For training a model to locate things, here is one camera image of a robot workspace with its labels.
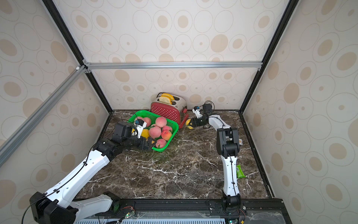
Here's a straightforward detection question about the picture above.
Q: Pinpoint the yellow peach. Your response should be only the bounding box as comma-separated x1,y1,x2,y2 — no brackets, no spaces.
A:
186,119,193,130
141,129,150,139

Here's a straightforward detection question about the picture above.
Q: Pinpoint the pink peach front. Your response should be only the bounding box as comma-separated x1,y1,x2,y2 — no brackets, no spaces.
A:
143,117,152,127

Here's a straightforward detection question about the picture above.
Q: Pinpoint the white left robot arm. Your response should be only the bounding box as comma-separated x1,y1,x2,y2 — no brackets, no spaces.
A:
28,119,155,224

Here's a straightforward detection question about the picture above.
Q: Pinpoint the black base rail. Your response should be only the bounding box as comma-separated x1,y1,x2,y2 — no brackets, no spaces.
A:
79,198,292,224

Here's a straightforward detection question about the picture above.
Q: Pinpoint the black corner frame post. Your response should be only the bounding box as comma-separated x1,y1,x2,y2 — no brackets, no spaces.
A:
42,0,113,114
239,0,299,114

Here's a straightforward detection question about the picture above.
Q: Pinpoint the toast slice front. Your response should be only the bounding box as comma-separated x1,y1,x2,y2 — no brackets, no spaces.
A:
158,96,172,105

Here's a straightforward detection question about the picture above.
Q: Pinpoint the black corner frame post right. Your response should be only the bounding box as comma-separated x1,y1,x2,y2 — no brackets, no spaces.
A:
239,0,299,114

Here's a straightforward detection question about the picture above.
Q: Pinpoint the red polka dot toaster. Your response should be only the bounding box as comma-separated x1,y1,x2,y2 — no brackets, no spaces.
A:
151,92,189,128

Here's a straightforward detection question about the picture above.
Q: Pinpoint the aluminium rail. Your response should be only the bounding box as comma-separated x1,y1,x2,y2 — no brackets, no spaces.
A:
86,61,263,70
1,65,86,165

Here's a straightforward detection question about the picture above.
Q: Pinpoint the green plastic basket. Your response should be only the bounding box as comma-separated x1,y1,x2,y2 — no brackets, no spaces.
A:
129,110,179,152

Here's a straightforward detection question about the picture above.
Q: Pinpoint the green object under right arm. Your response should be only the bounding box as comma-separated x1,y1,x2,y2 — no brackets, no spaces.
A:
236,165,246,179

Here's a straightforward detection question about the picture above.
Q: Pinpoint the toast slice back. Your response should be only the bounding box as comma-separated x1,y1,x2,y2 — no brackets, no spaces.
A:
161,93,175,101

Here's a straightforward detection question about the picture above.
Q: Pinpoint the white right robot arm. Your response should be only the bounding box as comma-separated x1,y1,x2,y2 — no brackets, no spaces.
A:
186,101,241,209

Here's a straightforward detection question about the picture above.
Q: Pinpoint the aluminium rail back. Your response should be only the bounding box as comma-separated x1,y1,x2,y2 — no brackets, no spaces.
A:
86,61,263,70

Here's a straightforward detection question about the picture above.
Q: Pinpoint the aluminium rail left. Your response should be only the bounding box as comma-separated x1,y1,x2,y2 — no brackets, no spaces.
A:
1,65,86,165

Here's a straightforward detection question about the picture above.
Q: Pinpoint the red orange peach with leaf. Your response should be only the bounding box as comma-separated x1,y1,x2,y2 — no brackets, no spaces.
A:
161,130,172,141

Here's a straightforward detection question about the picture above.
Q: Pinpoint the toast slice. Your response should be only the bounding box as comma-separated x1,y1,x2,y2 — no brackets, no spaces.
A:
161,93,175,101
158,96,172,105

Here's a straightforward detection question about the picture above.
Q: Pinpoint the black corner frame post left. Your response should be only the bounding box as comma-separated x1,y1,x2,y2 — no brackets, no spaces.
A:
42,0,113,114

